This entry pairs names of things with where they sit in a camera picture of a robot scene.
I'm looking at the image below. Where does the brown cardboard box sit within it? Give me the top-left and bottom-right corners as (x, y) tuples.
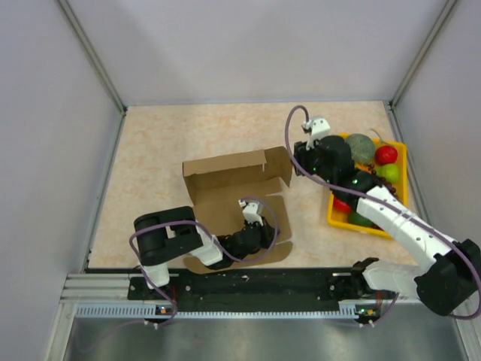
(183, 146), (293, 275)

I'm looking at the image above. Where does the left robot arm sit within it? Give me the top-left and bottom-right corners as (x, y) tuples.
(129, 201), (280, 299)

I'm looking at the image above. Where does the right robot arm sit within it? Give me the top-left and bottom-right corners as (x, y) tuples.
(287, 135), (480, 316)

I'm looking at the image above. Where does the green netted melon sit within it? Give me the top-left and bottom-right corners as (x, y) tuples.
(345, 133), (376, 165)

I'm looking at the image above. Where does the red apple near front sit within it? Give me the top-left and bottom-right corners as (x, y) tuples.
(333, 197), (352, 214)

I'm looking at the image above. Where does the red apple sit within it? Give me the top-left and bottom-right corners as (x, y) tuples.
(374, 145), (398, 165)
(333, 197), (352, 214)

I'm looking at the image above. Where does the yellow plastic fruit tray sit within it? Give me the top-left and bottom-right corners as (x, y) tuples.
(327, 132), (409, 239)

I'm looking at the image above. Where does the red apple at back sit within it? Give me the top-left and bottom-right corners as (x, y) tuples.
(374, 145), (398, 165)

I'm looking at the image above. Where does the dark purple grape bunch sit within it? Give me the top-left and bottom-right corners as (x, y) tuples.
(368, 164), (397, 196)

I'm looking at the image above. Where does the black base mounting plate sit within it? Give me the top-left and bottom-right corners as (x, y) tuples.
(84, 267), (444, 313)

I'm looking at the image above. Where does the green apple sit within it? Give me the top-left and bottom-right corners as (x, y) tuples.
(376, 163), (400, 183)

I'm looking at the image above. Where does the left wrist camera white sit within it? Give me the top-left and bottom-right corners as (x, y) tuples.
(238, 199), (264, 226)

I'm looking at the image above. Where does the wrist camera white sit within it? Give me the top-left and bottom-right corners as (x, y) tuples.
(238, 199), (264, 226)
(301, 117), (331, 150)

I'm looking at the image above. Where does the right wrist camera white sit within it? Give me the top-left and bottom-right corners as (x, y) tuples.
(301, 117), (331, 150)

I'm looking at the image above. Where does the aluminium frame rail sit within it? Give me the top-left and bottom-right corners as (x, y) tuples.
(59, 272), (473, 324)

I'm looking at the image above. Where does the right aluminium corner post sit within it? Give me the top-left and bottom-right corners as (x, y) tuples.
(386, 0), (460, 112)

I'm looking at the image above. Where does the aluminium corner post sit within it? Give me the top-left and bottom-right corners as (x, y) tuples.
(55, 0), (127, 116)
(386, 0), (460, 112)

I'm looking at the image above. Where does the left aluminium corner post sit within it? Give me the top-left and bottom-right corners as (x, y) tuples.
(55, 0), (127, 116)

